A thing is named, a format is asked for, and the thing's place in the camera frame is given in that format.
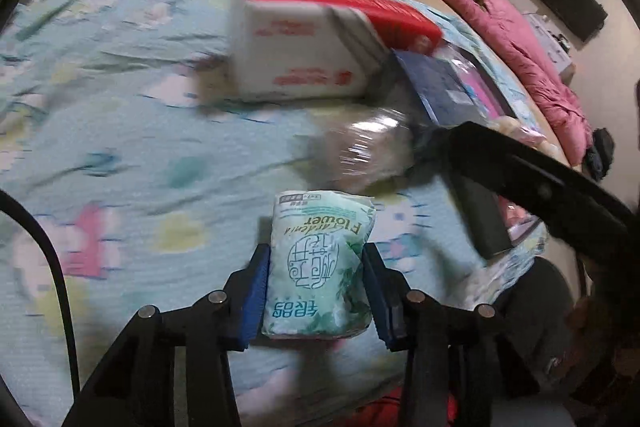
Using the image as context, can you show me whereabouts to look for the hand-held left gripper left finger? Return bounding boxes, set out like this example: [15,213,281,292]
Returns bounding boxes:
[62,243,272,427]

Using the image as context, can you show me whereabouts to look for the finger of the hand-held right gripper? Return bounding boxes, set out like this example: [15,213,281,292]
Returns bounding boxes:
[437,121,640,268]

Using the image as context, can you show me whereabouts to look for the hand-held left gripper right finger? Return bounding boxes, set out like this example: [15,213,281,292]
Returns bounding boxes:
[364,243,542,427]

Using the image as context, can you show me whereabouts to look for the pink book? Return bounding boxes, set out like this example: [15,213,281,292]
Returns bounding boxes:
[440,44,543,260]

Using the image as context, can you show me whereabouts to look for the plush bunny doll pink dress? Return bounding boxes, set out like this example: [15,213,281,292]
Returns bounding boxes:
[492,116,563,162]

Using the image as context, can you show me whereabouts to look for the green tissue pack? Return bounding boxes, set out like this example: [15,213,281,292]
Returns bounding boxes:
[261,189,377,339]

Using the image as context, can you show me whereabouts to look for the brown plush toy clear wrap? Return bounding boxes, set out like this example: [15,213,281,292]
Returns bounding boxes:
[320,106,418,190]

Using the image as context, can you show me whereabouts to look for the black bag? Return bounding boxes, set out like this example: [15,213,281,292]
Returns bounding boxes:
[582,127,616,182]

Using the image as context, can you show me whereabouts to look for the red cloth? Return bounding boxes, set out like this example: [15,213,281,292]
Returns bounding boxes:
[360,387,461,427]

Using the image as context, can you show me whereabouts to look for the person's dark grey pants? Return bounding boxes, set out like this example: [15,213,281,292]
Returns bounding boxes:
[500,257,591,408]

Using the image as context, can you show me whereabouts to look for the pink quilt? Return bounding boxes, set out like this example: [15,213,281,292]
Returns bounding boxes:
[360,0,593,165]

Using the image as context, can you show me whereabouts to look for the white drawer cabinet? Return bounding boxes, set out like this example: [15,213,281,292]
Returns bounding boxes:
[522,11,576,75]

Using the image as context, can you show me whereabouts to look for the dark blue box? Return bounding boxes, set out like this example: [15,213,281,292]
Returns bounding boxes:
[390,48,481,130]

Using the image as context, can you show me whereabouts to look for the light blue printed blanket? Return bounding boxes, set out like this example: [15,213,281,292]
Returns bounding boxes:
[0,0,551,427]

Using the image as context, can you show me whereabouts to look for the red and white tissue box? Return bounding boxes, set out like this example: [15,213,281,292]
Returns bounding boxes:
[227,0,445,104]

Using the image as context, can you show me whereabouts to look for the black cable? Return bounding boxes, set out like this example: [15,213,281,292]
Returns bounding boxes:
[0,189,81,408]

